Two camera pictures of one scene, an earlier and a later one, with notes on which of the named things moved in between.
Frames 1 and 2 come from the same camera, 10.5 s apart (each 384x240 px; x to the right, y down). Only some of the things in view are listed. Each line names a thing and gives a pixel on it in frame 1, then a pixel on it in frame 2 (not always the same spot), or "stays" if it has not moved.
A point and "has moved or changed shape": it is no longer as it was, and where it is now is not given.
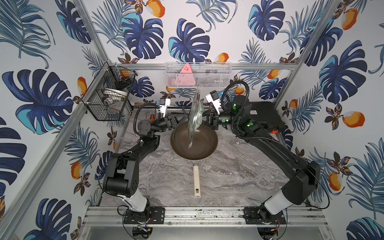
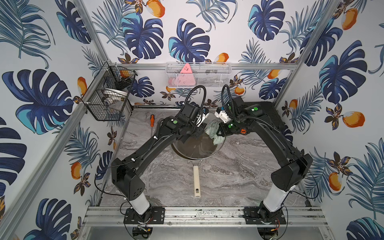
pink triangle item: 185,77 stays
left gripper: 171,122 → 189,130
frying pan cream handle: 197,189 stays
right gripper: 212,118 → 224,132
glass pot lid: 195,117 has moved or changed shape
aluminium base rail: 199,215 stays
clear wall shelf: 204,75 stays
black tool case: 266,112 stays
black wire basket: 106,97 stays
